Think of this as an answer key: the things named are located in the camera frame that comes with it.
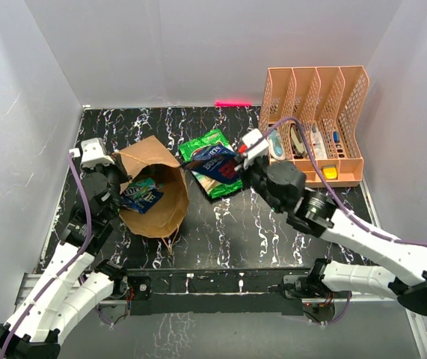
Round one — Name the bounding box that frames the pink tape strip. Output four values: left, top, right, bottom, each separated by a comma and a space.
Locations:
215, 99, 252, 108

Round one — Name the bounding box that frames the blue small connector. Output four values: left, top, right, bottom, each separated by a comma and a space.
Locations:
333, 131, 340, 144

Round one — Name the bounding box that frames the yellow small object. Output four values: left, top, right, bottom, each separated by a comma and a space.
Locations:
322, 166, 338, 181

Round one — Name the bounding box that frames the green Chuba cassava chips bag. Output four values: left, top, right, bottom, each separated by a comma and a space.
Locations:
179, 129, 243, 199

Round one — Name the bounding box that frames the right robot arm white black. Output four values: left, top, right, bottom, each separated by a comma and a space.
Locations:
233, 156, 427, 316

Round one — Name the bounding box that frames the blue white snack bag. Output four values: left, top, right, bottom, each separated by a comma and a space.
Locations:
121, 177, 164, 215

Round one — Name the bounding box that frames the dark blue snack bag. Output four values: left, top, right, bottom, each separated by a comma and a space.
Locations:
181, 144, 240, 184

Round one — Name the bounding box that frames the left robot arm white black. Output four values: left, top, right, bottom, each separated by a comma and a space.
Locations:
0, 156, 129, 358

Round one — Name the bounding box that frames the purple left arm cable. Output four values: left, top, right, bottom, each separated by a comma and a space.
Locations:
0, 151, 128, 359

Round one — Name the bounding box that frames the blue white tape dispenser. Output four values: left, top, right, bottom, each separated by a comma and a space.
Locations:
268, 129, 286, 161

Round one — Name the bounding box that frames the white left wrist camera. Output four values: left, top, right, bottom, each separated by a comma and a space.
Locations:
69, 138, 114, 170

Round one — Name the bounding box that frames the brown paper bag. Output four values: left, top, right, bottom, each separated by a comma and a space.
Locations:
111, 135, 191, 255

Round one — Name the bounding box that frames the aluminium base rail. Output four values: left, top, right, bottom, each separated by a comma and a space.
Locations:
0, 261, 427, 358

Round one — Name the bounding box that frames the orange plastic desk organizer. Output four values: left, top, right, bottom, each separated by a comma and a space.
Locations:
258, 66, 369, 188

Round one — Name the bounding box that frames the white small packet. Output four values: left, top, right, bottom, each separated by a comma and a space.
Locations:
311, 126, 328, 160

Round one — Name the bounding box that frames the grey stapler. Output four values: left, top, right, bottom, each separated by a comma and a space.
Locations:
290, 123, 307, 158

